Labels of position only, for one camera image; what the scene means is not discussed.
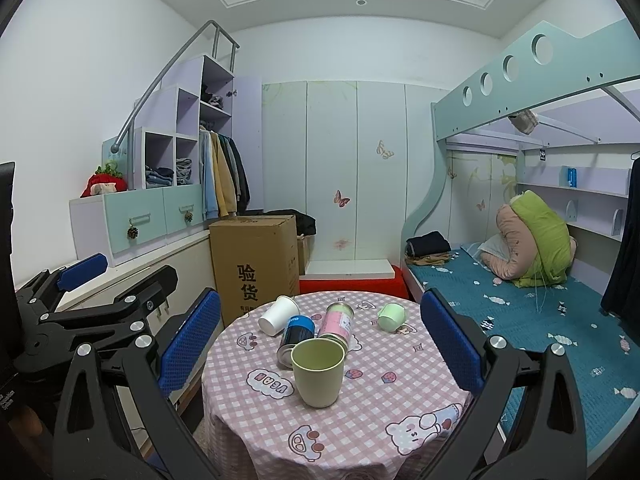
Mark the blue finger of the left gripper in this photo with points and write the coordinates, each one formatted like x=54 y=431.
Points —
x=134 y=304
x=49 y=287

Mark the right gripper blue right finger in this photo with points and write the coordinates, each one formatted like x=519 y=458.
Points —
x=525 y=418

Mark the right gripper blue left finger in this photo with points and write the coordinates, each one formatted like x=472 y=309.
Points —
x=92 y=439

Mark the pale green plastic cup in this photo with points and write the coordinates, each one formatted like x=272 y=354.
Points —
x=318 y=366

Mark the white paper cup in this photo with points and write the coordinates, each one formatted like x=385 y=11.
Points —
x=274 y=320

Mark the small mint green cup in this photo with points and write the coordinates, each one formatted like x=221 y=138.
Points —
x=391 y=317

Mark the white low cupboard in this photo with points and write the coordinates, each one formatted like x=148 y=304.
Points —
x=48 y=340

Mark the mint drawer cabinet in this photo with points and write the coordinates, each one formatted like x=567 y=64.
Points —
x=165 y=203

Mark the teal patterned bed mattress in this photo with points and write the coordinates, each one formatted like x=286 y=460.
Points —
x=603 y=354

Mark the red strawberry plush toy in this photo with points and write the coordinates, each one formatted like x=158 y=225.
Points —
x=107 y=179

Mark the pink checkered tablecloth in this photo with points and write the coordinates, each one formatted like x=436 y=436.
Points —
x=358 y=402

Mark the brown cardboard box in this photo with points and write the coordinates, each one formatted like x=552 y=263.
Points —
x=255 y=260

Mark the hanging clothes row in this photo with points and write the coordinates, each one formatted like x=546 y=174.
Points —
x=224 y=183

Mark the green and pink pillow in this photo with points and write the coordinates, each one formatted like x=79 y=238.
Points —
x=532 y=247

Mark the blue black tin can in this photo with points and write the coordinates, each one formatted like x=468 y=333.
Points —
x=299 y=328

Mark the folded dark clothes pile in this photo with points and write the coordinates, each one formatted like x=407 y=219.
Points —
x=431 y=249

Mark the lavender stair shelf unit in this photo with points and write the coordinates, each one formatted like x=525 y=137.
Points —
x=198 y=92

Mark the pink green tin can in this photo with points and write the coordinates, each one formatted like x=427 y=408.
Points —
x=337 y=324

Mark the red storage box white lid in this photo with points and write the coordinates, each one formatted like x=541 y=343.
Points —
x=377 y=275

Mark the white wardrobe with butterflies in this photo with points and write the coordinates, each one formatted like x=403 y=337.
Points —
x=357 y=156

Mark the mint bunk bed frame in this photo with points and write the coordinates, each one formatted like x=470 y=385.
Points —
x=550 y=89

